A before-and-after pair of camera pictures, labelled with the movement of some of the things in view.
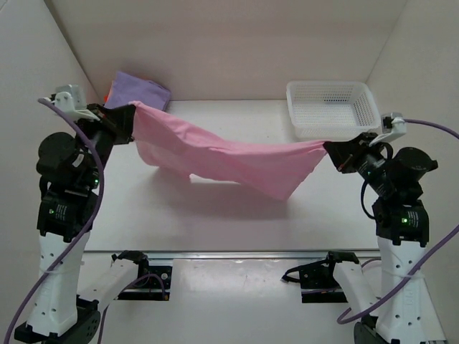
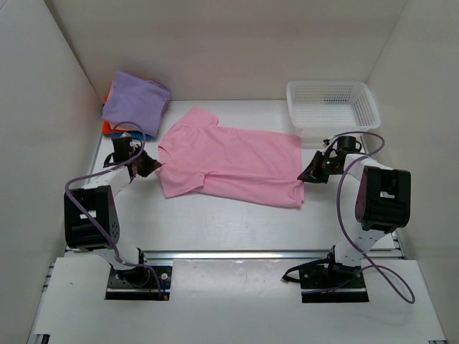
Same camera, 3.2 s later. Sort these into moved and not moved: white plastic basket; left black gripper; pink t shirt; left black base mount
Moved: left black gripper; pink t shirt
Not moved: white plastic basket; left black base mount
